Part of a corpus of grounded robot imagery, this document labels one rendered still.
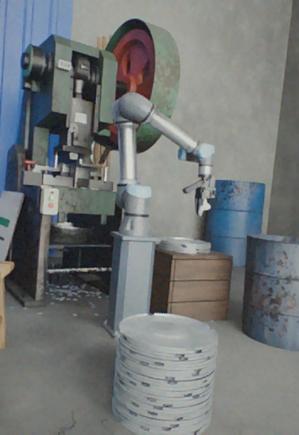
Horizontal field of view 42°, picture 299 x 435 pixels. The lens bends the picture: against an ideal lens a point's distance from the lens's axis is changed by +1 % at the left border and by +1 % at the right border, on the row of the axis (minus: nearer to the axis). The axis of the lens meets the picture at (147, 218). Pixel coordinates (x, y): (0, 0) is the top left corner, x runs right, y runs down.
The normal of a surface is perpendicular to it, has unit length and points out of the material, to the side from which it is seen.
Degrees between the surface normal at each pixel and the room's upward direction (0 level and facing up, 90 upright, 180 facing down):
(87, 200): 90
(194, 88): 90
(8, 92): 90
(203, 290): 90
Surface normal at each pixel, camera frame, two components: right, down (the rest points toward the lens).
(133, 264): 0.38, 0.08
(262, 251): -0.81, 0.00
